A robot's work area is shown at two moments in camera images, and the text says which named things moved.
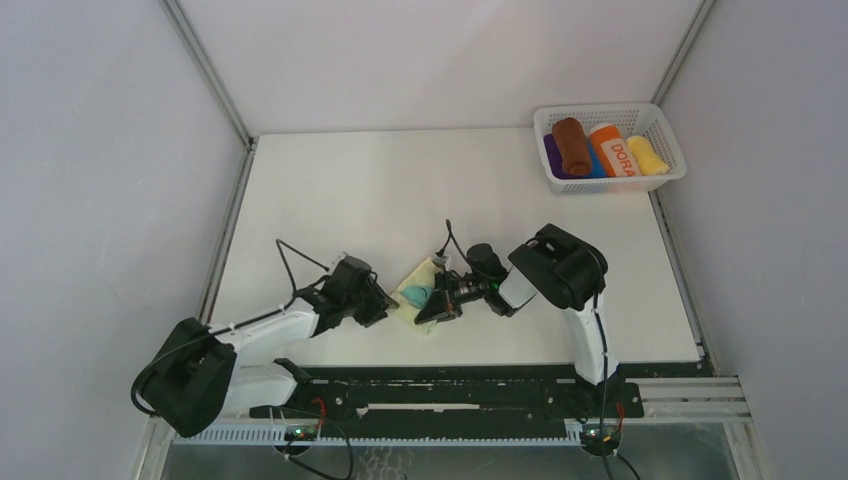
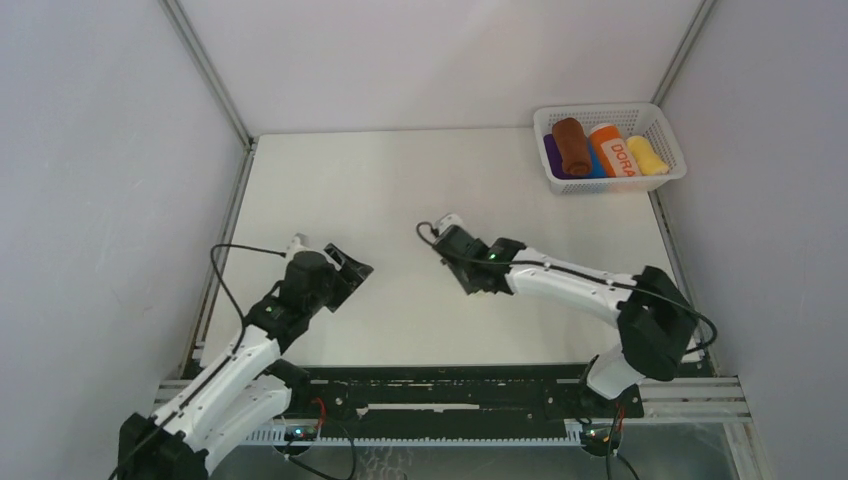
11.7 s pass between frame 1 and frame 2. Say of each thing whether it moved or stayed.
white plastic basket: stayed
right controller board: stayed
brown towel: stayed
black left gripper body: moved
